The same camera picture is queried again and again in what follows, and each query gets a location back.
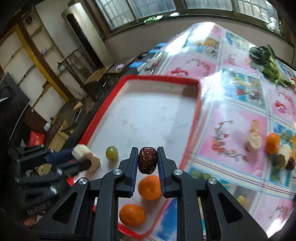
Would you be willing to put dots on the round sugarcane piece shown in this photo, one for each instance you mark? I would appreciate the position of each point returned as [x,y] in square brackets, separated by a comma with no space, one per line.
[253,142]

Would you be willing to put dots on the red jujube date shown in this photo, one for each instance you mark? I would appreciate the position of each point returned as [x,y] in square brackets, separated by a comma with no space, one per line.
[291,164]
[147,160]

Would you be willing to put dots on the wooden school desk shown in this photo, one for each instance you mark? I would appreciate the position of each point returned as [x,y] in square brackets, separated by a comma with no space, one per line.
[95,77]

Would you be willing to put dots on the fruit print plastic tablecloth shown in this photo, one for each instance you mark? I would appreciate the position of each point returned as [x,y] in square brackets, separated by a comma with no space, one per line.
[236,100]

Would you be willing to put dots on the green leafy vegetable bunch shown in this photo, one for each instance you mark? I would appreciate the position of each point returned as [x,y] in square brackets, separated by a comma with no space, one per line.
[263,59]

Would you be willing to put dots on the small sugarcane piece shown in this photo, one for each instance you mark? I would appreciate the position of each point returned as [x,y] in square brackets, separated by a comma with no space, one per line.
[81,151]

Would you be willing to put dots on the silver standing air conditioner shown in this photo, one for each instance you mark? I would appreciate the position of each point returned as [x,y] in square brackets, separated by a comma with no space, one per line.
[87,35]

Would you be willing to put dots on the orange mandarin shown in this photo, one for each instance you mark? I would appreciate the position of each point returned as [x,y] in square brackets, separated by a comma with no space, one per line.
[272,143]
[132,215]
[149,188]

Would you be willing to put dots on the white plastic bag on sill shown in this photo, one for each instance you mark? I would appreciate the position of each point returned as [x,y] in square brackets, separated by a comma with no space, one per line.
[273,25]

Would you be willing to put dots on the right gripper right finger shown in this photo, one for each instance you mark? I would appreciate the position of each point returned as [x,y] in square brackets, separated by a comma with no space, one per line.
[205,209]

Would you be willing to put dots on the green cloth on sill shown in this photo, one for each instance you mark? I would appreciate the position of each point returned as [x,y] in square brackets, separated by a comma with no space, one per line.
[153,19]

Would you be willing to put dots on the blue white mahjong tile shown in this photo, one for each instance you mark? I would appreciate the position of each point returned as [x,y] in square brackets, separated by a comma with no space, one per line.
[135,65]

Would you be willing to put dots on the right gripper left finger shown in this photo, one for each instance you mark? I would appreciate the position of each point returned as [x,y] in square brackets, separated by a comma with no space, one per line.
[89,210]

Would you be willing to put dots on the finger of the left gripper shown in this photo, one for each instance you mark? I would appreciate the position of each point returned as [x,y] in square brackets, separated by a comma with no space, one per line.
[62,172]
[35,152]

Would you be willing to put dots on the green grape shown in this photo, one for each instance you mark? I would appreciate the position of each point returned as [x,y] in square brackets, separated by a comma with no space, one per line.
[111,153]

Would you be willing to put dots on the red rimmed white tray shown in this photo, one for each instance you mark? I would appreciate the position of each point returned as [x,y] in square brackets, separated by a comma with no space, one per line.
[143,111]

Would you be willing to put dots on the long sugarcane piece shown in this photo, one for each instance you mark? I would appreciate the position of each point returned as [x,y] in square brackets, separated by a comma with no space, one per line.
[283,156]

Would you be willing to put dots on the far pale round fruit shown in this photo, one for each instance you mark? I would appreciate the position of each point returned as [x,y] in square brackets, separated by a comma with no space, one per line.
[292,84]

